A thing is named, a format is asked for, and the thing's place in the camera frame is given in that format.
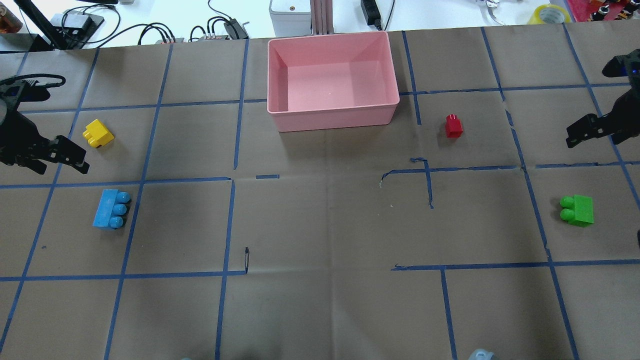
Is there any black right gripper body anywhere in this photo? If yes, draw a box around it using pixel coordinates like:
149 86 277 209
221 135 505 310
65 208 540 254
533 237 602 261
600 48 640 145

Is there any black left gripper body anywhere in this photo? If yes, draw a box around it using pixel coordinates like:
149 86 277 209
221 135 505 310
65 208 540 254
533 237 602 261
0 99 50 168

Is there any blue toy block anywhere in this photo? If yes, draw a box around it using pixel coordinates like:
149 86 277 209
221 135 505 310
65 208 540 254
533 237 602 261
93 189 131 230

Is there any green toy block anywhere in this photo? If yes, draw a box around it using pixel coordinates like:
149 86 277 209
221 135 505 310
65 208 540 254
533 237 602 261
559 194 595 228

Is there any pink plastic box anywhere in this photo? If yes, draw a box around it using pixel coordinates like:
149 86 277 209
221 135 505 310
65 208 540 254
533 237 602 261
266 30 400 133

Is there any yellow toy block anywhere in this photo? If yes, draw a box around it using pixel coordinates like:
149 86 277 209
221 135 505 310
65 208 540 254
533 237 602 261
82 119 115 149

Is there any yellow tape roll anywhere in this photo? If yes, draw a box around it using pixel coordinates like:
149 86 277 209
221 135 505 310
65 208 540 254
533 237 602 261
526 4 571 25

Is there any red toy block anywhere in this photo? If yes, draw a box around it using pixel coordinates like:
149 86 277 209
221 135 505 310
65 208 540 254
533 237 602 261
445 114 464 139

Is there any black power adapter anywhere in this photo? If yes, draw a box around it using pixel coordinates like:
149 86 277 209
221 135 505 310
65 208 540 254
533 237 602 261
359 0 383 31

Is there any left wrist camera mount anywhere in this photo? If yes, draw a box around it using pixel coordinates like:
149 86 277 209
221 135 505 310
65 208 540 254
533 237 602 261
0 73 67 102

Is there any black cable bundle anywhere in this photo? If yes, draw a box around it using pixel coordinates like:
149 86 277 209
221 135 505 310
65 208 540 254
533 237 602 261
75 0 251 46

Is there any aluminium profile post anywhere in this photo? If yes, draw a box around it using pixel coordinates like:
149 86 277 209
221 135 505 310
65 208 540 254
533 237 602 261
310 0 335 35

